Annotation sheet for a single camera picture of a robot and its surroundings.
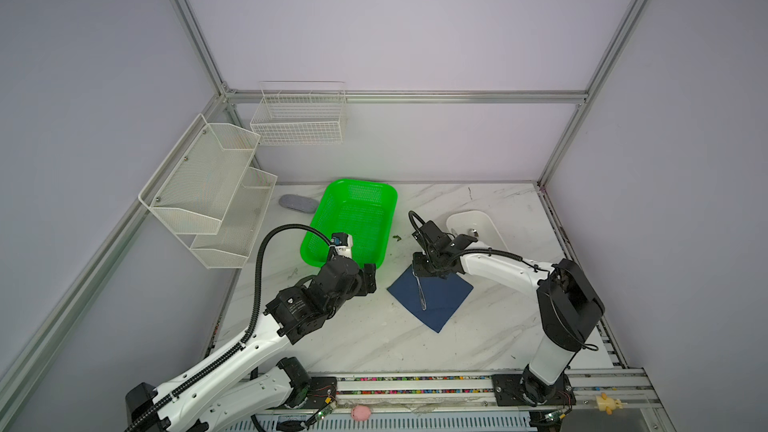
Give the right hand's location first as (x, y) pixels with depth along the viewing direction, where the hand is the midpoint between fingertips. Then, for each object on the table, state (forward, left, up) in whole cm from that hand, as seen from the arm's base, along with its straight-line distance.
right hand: (415, 267), depth 89 cm
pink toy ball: (-36, +14, -6) cm, 39 cm away
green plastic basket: (+28, +18, -5) cm, 33 cm away
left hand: (-8, +15, +14) cm, 22 cm away
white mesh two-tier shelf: (+16, +63, +17) cm, 67 cm away
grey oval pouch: (+29, +43, -3) cm, 52 cm away
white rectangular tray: (+20, -17, -4) cm, 26 cm away
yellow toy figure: (-34, -44, -4) cm, 55 cm away
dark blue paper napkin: (-6, -9, -7) cm, 13 cm away
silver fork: (-9, -3, -7) cm, 12 cm away
